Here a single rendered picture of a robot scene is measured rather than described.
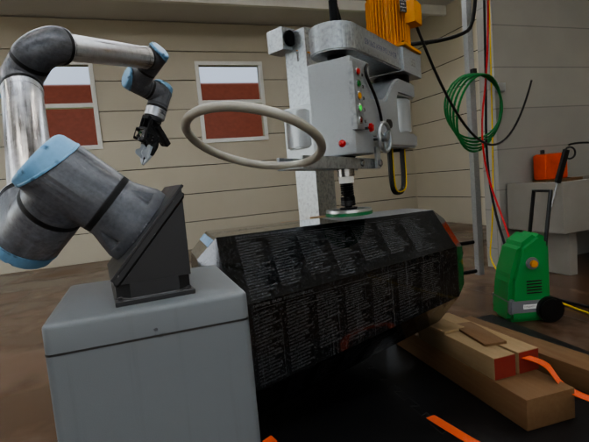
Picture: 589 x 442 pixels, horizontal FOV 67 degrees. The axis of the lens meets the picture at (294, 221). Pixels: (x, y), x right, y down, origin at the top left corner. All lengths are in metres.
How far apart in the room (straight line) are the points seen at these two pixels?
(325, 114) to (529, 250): 1.82
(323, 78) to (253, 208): 6.48
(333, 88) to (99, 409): 1.52
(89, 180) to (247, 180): 7.38
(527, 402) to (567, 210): 2.72
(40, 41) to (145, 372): 1.03
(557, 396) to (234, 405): 1.47
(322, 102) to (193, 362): 1.37
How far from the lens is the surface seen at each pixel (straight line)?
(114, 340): 0.96
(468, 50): 4.70
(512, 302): 3.31
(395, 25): 2.70
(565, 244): 4.71
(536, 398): 2.11
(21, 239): 1.17
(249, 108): 1.31
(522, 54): 5.23
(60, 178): 1.04
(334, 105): 2.01
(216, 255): 1.86
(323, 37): 2.05
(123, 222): 1.03
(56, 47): 1.60
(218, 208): 8.25
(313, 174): 2.95
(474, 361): 2.27
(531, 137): 5.19
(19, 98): 1.51
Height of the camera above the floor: 1.08
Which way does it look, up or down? 5 degrees down
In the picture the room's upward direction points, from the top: 5 degrees counter-clockwise
